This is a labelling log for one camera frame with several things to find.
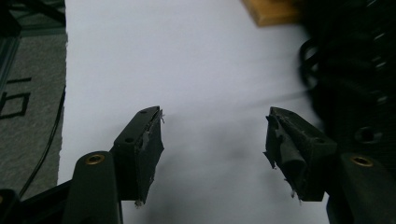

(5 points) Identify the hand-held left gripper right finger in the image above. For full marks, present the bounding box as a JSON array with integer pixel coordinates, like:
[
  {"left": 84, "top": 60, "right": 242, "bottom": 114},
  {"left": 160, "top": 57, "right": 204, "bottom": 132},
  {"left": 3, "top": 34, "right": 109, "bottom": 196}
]
[{"left": 263, "top": 106, "right": 396, "bottom": 224}]

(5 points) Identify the metal floor rail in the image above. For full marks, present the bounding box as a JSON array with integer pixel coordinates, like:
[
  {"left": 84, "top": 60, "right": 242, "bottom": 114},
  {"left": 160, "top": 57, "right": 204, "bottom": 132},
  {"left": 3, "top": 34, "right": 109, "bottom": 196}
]
[{"left": 0, "top": 0, "right": 67, "bottom": 94}]

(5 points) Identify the wooden shoe rack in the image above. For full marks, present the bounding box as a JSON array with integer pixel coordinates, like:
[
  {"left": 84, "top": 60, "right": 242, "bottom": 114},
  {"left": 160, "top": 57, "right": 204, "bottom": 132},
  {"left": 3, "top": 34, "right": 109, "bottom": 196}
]
[{"left": 241, "top": 0, "right": 305, "bottom": 28}]

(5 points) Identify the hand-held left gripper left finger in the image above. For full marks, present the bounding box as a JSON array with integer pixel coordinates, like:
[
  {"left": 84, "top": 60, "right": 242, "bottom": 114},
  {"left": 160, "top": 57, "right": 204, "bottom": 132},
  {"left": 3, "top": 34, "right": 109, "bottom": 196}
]
[{"left": 62, "top": 105, "right": 165, "bottom": 224}]

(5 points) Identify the black cable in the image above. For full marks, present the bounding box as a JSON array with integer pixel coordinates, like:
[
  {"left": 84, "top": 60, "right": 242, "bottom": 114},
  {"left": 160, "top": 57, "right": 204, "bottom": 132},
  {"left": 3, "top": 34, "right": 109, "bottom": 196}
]
[{"left": 18, "top": 85, "right": 67, "bottom": 199}]

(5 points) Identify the black boot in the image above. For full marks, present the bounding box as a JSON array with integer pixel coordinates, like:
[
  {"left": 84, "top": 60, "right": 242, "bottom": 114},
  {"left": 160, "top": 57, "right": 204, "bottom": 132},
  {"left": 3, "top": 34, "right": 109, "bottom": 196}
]
[{"left": 298, "top": 0, "right": 396, "bottom": 175}]

